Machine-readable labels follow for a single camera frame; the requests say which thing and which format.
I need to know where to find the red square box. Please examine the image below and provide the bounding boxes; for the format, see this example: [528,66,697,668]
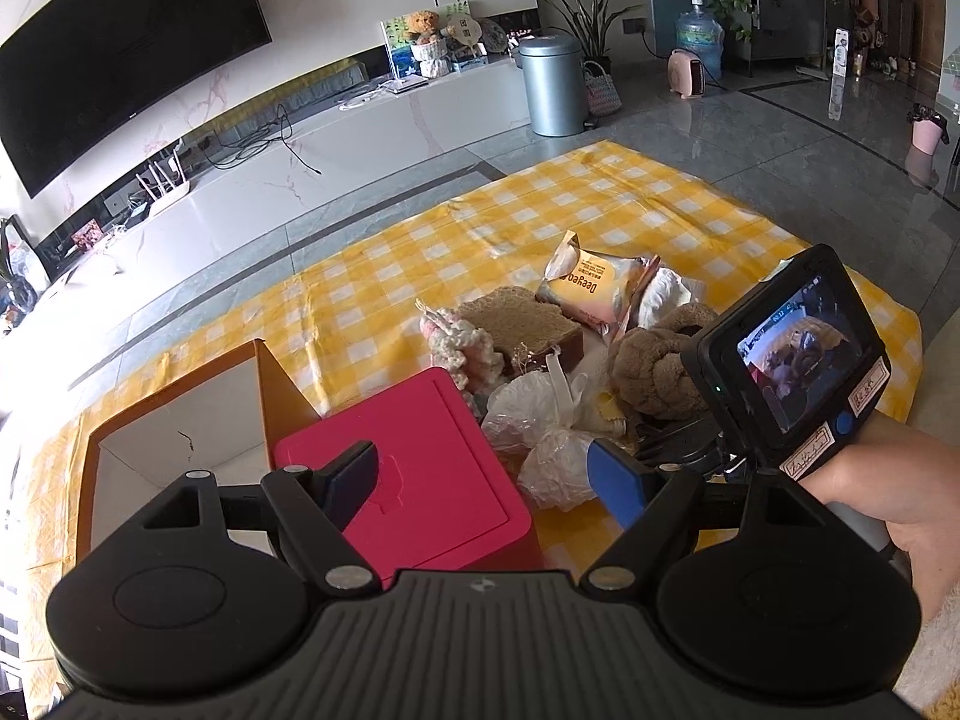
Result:
[274,367,545,590]

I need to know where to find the brown knotted plush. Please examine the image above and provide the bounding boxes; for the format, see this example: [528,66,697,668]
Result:
[607,302,722,421]

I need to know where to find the person's right hand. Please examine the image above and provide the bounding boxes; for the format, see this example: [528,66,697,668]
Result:
[806,412,960,545]

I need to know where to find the white router with antennas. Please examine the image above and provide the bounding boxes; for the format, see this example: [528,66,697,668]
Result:
[135,139,193,220]

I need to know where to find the pink space heater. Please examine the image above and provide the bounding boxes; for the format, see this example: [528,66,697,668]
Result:
[667,49,712,101]

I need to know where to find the yellow checkered mat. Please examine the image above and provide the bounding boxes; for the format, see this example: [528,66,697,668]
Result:
[0,139,925,691]

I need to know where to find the white crumpled wrapper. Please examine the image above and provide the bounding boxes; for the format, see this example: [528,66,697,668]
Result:
[637,266,707,332]

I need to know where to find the black wall television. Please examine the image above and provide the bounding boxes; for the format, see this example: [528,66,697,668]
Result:
[0,0,272,200]

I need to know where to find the white marble television cabinet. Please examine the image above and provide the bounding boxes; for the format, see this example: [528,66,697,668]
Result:
[0,60,542,335]

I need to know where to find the tall green leaf plant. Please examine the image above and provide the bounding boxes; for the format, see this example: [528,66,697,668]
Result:
[517,0,647,77]

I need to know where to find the orange snack packet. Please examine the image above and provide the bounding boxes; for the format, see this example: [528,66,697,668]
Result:
[536,231,662,335]

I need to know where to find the pink white knitted item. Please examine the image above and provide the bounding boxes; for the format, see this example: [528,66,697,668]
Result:
[418,300,506,410]

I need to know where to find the white cable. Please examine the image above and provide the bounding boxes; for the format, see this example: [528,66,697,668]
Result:
[337,88,395,112]

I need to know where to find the black cables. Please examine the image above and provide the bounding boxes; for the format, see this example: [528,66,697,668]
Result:
[201,105,325,179]

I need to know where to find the blue water bottle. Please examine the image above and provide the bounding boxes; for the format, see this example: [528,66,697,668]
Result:
[675,0,725,80]

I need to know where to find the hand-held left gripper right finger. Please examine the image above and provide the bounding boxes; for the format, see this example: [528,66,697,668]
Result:
[577,436,848,593]

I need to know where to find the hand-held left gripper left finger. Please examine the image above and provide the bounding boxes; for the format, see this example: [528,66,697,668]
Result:
[112,441,383,593]

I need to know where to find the brown teddy bear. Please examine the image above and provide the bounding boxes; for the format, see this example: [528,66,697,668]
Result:
[405,10,460,79]

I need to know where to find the white plastic bag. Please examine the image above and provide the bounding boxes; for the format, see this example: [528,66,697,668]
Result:
[480,352,625,512]

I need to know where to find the silver round trash can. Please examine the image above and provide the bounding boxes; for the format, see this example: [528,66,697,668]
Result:
[517,35,587,137]

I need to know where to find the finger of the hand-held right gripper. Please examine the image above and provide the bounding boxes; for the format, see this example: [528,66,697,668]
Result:
[634,414,727,472]

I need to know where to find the woven checkered bag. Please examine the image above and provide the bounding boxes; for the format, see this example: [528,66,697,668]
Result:
[583,60,618,118]

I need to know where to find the brown bread slice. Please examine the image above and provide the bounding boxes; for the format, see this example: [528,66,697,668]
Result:
[456,286,585,380]

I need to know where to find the orange cardboard box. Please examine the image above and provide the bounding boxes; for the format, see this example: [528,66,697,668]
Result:
[75,339,325,565]

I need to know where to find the tall white narrow box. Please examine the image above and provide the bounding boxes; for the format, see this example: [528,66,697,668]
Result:
[828,26,853,122]

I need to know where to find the blue picture stand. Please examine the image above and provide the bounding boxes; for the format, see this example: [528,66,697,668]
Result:
[381,15,488,80]

